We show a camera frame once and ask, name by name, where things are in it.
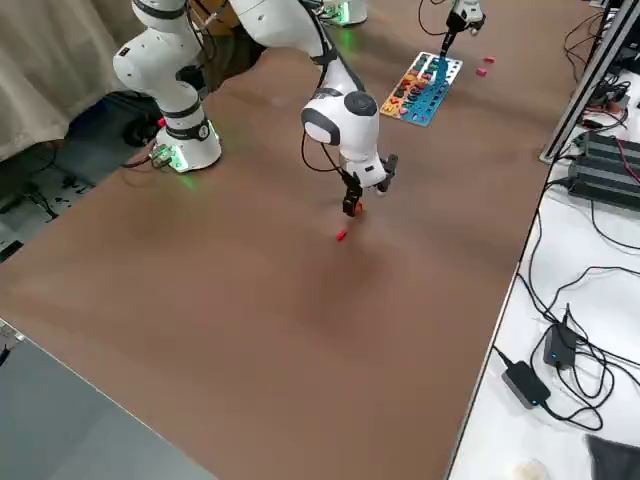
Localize black power adapter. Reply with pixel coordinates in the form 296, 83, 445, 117
500, 359, 553, 411
542, 321, 584, 371

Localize blue wooden toy board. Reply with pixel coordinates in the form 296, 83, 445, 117
379, 50, 464, 129

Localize dark grey cloth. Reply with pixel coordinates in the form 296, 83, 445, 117
584, 433, 640, 480

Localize aluminium frame post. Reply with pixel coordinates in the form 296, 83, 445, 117
538, 0, 640, 164

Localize white side table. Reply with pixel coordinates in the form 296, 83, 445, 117
444, 0, 640, 480

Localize beige curtain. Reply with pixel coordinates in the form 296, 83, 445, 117
0, 0, 139, 162

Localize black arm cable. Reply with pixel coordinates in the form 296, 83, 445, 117
417, 0, 451, 37
298, 0, 351, 176

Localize grey cabinet top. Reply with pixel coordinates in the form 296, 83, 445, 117
0, 319, 219, 480

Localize black finned power supply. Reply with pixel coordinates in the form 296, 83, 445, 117
567, 130, 640, 212

